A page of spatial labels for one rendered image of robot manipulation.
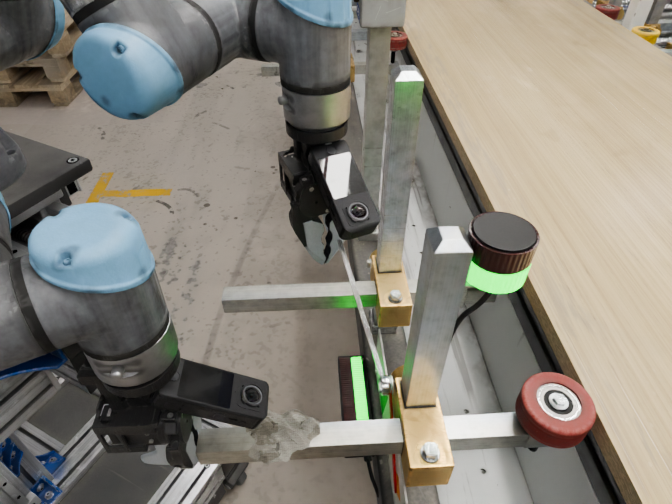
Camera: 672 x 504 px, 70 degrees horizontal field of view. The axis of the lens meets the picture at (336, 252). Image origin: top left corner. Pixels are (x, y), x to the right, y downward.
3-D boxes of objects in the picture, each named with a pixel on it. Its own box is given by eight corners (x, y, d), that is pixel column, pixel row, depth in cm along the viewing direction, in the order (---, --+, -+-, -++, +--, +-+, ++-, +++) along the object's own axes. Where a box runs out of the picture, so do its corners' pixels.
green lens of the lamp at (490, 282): (469, 295, 43) (474, 277, 42) (453, 250, 47) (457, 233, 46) (535, 292, 43) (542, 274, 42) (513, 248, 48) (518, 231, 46)
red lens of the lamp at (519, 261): (474, 275, 41) (479, 256, 40) (457, 230, 46) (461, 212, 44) (543, 272, 42) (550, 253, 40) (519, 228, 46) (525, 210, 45)
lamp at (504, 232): (441, 395, 54) (478, 253, 40) (431, 354, 58) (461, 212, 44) (492, 392, 55) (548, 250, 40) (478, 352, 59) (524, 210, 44)
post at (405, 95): (373, 334, 88) (395, 74, 56) (371, 319, 91) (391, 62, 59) (392, 333, 88) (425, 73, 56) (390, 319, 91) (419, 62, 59)
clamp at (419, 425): (405, 487, 55) (409, 468, 52) (389, 385, 66) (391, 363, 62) (453, 485, 56) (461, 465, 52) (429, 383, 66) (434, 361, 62)
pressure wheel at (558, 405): (511, 481, 58) (538, 434, 51) (492, 420, 64) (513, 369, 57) (576, 477, 59) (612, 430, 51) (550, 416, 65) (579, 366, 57)
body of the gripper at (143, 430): (128, 393, 55) (95, 325, 47) (204, 390, 56) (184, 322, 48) (108, 459, 49) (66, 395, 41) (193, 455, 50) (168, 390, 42)
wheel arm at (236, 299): (224, 317, 77) (220, 299, 74) (227, 302, 79) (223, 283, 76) (493, 306, 78) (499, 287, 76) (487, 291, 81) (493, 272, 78)
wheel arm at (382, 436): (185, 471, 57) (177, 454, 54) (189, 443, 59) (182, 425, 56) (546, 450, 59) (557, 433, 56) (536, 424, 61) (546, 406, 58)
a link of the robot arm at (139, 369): (177, 292, 45) (158, 366, 39) (186, 324, 48) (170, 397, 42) (94, 295, 44) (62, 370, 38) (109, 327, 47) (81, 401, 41)
